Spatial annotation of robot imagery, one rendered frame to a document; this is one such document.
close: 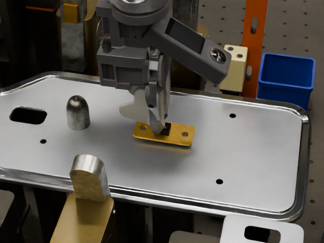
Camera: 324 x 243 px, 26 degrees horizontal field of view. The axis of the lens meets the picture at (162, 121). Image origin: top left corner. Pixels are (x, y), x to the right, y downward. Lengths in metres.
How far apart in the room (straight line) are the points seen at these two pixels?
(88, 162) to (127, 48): 0.16
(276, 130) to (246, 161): 0.08
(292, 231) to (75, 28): 0.46
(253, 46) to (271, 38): 0.63
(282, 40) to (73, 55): 0.69
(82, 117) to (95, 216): 0.20
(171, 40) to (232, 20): 0.88
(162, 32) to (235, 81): 0.23
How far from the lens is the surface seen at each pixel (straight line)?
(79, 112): 0.99
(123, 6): 0.82
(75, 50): 1.12
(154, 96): 0.88
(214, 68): 0.86
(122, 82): 0.90
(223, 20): 1.72
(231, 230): 0.89
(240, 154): 0.97
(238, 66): 1.03
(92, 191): 0.84
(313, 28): 1.73
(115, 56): 0.87
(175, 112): 1.03
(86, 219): 0.84
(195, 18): 1.02
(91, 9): 1.11
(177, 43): 0.85
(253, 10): 1.02
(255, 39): 1.05
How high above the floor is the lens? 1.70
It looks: 44 degrees down
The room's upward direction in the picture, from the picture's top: straight up
